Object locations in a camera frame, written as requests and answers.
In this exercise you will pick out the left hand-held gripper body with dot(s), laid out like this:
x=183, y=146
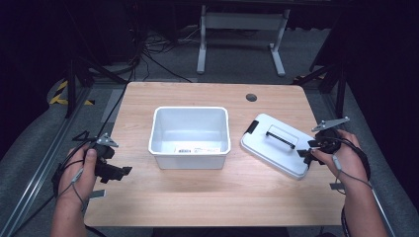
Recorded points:
x=104, y=152

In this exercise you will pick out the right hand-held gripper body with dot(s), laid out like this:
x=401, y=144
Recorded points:
x=327, y=141

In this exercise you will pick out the white plastic storage box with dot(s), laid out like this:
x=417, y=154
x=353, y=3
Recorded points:
x=189, y=144

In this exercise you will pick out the person's left hand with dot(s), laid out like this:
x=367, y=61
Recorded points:
x=79, y=177

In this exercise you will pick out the person's right hand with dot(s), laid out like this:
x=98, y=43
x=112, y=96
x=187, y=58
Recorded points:
x=349, y=164

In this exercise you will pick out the black tripod stand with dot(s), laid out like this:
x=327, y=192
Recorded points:
x=79, y=74
x=332, y=79

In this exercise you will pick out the yellow black hazard tape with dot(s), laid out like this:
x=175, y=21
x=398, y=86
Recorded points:
x=59, y=97

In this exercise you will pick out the aluminium floor rail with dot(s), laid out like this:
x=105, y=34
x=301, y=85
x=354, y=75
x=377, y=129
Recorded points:
x=31, y=182
x=383, y=210

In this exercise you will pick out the white metal table frame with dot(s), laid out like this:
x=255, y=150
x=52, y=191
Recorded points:
x=242, y=21

